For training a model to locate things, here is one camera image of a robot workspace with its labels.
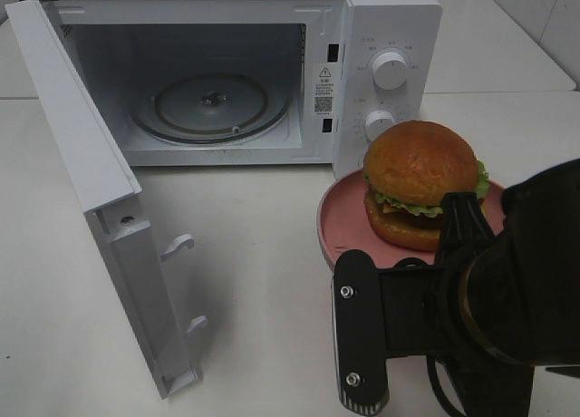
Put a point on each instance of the upper white round knob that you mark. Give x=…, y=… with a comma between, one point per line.
x=389, y=69

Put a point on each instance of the lower white round knob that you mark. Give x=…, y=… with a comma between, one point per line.
x=376, y=123

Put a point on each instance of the white round knob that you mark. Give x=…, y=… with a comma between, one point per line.
x=376, y=123
x=389, y=69

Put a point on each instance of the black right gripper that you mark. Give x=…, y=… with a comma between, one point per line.
x=490, y=314

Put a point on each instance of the white warning label sticker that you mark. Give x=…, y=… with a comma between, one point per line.
x=324, y=86

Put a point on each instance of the toy burger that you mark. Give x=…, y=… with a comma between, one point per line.
x=408, y=170

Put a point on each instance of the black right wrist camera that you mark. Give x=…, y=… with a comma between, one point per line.
x=359, y=334

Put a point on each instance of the white microwave oven body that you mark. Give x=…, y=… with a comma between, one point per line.
x=126, y=48

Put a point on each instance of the pink round plate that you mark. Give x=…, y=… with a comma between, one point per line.
x=347, y=239

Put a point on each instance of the white microwave door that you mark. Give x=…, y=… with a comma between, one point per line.
x=109, y=195

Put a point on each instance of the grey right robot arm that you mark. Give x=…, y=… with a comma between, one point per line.
x=542, y=209

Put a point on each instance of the glass microwave turntable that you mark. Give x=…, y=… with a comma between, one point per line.
x=211, y=108

